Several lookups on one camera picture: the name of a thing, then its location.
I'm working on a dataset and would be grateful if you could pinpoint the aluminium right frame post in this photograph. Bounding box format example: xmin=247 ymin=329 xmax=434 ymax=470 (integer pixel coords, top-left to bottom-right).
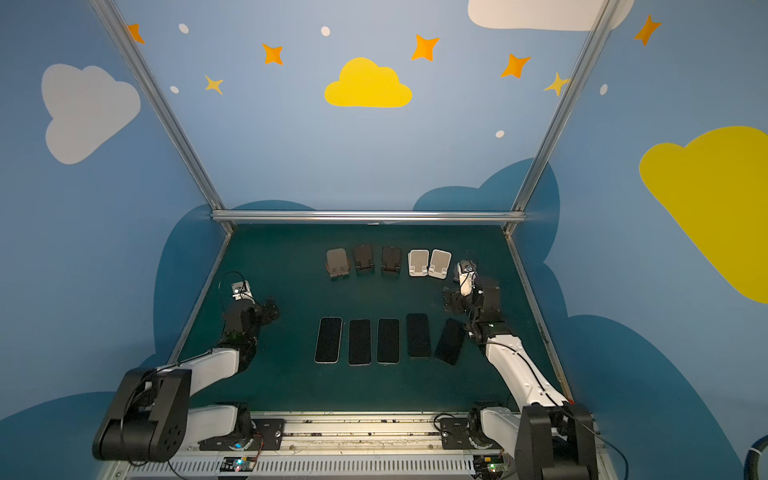
xmin=503 ymin=0 xmax=621 ymax=240

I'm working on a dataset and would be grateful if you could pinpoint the wooden round phone stand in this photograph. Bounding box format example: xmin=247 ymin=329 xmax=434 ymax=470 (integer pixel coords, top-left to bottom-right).
xmin=326 ymin=248 xmax=350 ymax=278

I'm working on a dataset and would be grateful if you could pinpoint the aluminium front rail assembly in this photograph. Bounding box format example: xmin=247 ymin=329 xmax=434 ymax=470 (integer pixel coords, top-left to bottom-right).
xmin=98 ymin=411 xmax=517 ymax=479

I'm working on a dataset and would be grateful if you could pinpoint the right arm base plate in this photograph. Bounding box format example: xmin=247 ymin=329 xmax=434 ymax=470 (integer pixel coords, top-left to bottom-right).
xmin=437 ymin=416 xmax=477 ymax=450

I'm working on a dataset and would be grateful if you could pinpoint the white folding phone stand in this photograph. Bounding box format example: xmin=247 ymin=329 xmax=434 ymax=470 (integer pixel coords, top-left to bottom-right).
xmin=427 ymin=249 xmax=452 ymax=280

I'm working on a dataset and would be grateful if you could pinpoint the black phone front stand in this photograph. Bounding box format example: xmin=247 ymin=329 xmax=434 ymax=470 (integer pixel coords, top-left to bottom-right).
xmin=434 ymin=318 xmax=466 ymax=366

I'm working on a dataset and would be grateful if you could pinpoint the aluminium frame post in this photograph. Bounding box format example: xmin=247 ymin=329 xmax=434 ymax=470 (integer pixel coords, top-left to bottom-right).
xmin=89 ymin=0 xmax=225 ymax=213
xmin=503 ymin=0 xmax=621 ymax=240

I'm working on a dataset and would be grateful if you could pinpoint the pink-edged phone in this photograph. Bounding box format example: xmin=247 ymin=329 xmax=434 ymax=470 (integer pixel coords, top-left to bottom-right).
xmin=348 ymin=319 xmax=372 ymax=366

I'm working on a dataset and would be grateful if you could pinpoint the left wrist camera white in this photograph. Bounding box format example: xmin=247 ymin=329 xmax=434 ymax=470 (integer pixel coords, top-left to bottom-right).
xmin=231 ymin=280 xmax=256 ymax=303

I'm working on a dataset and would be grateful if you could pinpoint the aluminium left frame post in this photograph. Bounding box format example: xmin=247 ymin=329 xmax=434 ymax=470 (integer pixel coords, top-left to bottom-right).
xmin=89 ymin=0 xmax=225 ymax=213

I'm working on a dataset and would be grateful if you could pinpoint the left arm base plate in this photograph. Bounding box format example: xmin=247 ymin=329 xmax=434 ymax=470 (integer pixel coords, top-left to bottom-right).
xmin=199 ymin=418 xmax=286 ymax=452

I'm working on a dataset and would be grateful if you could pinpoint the aluminium back frame bar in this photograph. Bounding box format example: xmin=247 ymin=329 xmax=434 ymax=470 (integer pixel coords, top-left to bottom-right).
xmin=212 ymin=210 xmax=526 ymax=223

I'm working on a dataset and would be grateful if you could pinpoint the white phone stand middle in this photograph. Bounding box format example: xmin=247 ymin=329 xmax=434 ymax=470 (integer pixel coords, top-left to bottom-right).
xmin=407 ymin=249 xmax=430 ymax=277

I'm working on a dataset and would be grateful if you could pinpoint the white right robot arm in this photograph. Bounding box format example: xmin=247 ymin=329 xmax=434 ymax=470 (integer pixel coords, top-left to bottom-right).
xmin=435 ymin=273 xmax=599 ymax=479

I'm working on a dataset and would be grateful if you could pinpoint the black phone stand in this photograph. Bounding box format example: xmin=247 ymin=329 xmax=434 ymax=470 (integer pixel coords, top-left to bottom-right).
xmin=353 ymin=243 xmax=375 ymax=274
xmin=434 ymin=318 xmax=466 ymax=366
xmin=406 ymin=313 xmax=431 ymax=359
xmin=381 ymin=246 xmax=402 ymax=275

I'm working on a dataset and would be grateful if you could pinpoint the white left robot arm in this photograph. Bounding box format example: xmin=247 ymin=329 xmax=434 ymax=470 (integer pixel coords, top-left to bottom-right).
xmin=92 ymin=294 xmax=280 ymax=465

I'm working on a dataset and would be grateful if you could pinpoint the black phone stand back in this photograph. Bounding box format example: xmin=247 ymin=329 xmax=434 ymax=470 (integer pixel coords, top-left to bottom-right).
xmin=381 ymin=246 xmax=402 ymax=275

